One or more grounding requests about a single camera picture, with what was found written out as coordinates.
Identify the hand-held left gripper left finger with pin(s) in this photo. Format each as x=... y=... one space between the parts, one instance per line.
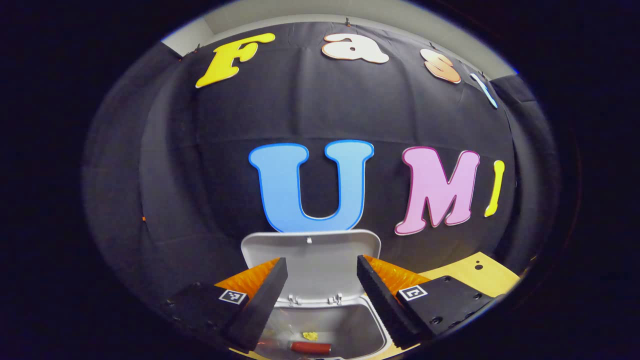
x=260 y=310

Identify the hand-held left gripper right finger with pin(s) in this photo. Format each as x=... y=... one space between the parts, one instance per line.
x=382 y=305

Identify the yellow paper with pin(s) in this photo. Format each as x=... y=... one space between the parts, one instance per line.
x=310 y=336

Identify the red pop can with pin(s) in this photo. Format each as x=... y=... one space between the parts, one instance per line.
x=311 y=348

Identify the white desktop garbage bin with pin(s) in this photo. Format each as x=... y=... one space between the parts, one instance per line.
x=320 y=265

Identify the black backdrop cloth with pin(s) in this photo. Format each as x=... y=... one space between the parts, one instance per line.
x=225 y=150

